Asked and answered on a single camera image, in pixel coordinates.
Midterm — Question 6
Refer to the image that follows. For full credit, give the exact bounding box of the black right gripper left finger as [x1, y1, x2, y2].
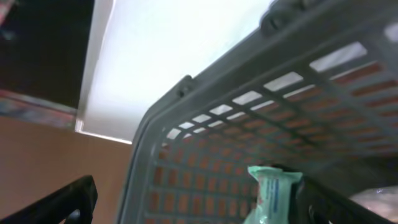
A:
[1, 175, 98, 224]

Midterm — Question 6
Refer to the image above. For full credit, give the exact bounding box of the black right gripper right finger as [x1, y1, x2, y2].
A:
[289, 176, 393, 224]

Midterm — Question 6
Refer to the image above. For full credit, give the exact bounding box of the mint green snack wrapper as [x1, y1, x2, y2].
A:
[244, 166, 303, 224]

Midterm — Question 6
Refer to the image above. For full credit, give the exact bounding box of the beige Pantree snack bag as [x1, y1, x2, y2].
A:
[350, 186, 398, 223]

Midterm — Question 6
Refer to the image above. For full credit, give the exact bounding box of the grey plastic mesh basket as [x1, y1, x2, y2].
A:
[116, 0, 397, 223]

